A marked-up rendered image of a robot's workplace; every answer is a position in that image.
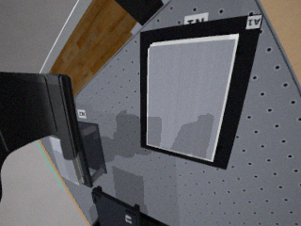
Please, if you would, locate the white label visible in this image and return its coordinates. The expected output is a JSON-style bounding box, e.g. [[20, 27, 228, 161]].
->
[[184, 12, 209, 24], [77, 109, 87, 119]]

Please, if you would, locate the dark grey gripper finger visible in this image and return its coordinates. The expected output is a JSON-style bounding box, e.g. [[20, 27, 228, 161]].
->
[[0, 72, 83, 201]]

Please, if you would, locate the white rectangular plate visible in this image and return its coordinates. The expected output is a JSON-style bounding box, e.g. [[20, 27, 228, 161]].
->
[[49, 136, 84, 185]]

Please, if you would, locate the grey perforated base plate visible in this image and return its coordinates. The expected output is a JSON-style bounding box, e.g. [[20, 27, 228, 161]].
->
[[61, 0, 301, 226]]

